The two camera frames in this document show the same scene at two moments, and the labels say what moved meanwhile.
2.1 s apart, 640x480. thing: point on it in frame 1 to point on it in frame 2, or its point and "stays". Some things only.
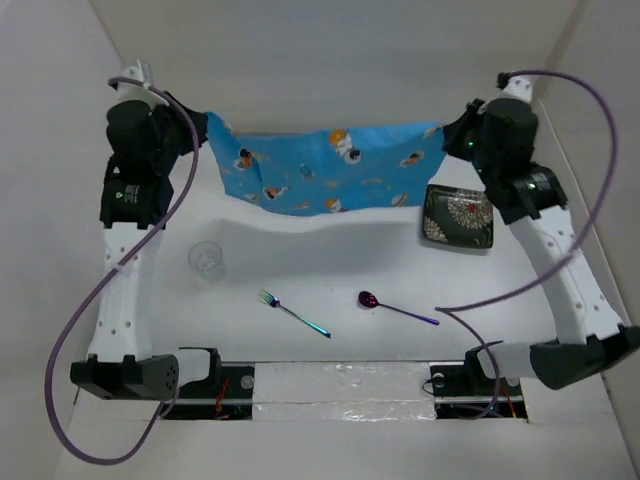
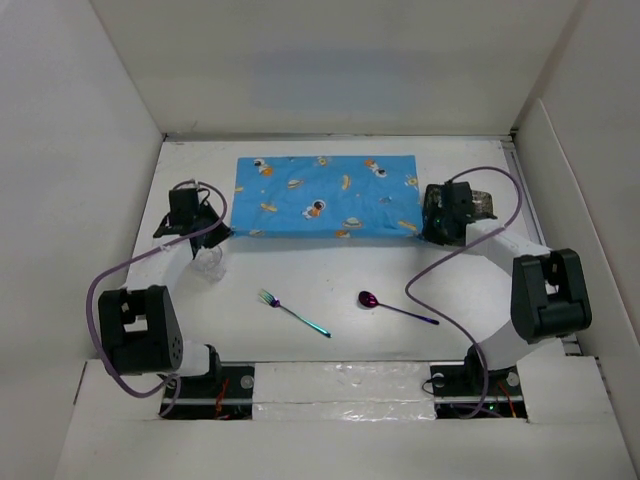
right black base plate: (466, 390) stays
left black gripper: (169, 111) to (221, 232)
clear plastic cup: (205, 258) stays
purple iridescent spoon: (368, 299) stays
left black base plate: (229, 398) stays
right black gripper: (455, 131) to (430, 234)
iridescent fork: (274, 301) stays
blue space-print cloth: (329, 172) to (328, 197)
